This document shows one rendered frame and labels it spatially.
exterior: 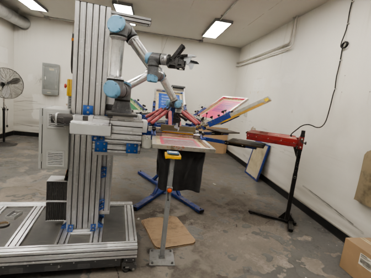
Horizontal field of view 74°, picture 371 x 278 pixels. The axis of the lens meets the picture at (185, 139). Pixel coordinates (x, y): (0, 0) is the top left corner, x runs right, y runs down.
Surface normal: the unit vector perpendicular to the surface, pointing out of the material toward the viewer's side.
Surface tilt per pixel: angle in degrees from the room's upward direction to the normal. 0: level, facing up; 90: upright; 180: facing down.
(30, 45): 90
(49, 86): 90
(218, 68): 90
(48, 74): 90
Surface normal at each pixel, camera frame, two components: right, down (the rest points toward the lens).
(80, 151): 0.26, 0.19
